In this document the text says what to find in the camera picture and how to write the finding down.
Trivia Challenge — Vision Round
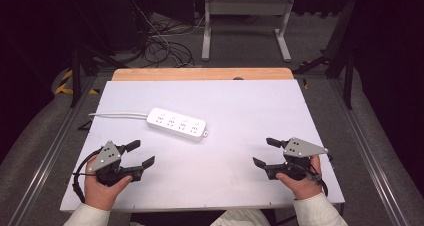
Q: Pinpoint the black floor cable bundle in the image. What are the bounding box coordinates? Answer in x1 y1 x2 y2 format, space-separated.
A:
141 14 208 69

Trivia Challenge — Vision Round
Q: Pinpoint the yellow black hazard tape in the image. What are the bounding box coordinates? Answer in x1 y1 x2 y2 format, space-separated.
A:
54 68 101 96

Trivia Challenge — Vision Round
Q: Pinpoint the person's left hand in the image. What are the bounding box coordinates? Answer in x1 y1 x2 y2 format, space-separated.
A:
83 154 134 211

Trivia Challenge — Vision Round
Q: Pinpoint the white metal stand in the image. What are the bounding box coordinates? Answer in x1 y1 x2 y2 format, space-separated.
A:
200 0 297 64

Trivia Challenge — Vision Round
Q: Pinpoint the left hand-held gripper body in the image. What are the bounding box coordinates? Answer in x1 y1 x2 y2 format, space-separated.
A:
87 140 145 188

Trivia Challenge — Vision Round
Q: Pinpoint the white floor cable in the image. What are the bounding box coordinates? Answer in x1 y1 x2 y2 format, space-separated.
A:
128 0 196 68

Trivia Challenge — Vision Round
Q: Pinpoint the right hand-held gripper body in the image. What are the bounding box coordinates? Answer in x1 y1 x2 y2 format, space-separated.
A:
265 137 330 182

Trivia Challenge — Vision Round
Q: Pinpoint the aluminium floor rail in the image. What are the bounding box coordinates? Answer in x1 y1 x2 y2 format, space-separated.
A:
328 78 410 226
6 75 101 226

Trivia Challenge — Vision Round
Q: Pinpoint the white power strip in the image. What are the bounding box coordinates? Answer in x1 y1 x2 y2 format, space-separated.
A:
146 107 209 143

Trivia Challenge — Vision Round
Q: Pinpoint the white table board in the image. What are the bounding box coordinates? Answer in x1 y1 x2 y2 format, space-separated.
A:
59 78 346 214

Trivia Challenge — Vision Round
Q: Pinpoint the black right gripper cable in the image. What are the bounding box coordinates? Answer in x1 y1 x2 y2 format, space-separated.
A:
308 154 334 198

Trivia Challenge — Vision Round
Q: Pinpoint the black metal stand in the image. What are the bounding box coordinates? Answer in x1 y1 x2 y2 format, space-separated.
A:
292 0 359 111
66 44 129 109

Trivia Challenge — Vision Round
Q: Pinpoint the person's right hand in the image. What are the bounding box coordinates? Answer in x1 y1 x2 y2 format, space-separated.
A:
275 154 323 201

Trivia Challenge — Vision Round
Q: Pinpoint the white power strip cable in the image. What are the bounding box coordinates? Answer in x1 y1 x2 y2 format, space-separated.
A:
87 111 150 120

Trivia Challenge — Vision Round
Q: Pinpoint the wooden table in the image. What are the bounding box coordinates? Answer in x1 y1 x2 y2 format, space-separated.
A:
111 67 295 82

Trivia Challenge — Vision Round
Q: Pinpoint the person's lap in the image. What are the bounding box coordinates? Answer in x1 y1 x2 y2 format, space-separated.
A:
209 208 272 226

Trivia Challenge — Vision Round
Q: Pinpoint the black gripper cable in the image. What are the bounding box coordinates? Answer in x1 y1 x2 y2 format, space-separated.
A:
308 154 334 198
72 148 101 204

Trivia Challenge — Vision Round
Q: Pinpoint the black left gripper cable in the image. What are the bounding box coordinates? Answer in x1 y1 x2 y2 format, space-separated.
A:
72 148 101 204

